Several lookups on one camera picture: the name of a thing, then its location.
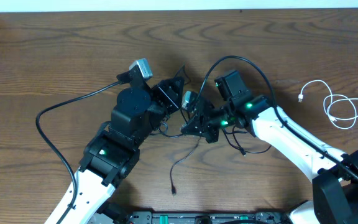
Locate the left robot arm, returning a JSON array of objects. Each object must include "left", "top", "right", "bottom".
[{"left": 47, "top": 77, "right": 185, "bottom": 223}]

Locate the camera black cable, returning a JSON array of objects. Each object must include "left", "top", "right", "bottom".
[
  {"left": 35, "top": 80, "right": 124, "bottom": 224},
  {"left": 194, "top": 55, "right": 358, "bottom": 200}
]

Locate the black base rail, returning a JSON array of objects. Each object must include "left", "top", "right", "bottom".
[{"left": 98, "top": 202, "right": 313, "bottom": 224}]

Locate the left camera black cable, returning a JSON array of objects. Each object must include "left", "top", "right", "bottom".
[{"left": 35, "top": 80, "right": 124, "bottom": 224}]

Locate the black usb cable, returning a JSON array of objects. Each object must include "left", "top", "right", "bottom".
[{"left": 154, "top": 63, "right": 273, "bottom": 196}]

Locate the white usb cable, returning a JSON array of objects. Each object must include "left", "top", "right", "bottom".
[{"left": 297, "top": 79, "right": 358, "bottom": 130}]

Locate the right camera black cable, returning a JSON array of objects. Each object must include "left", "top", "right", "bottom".
[{"left": 194, "top": 55, "right": 358, "bottom": 200}]

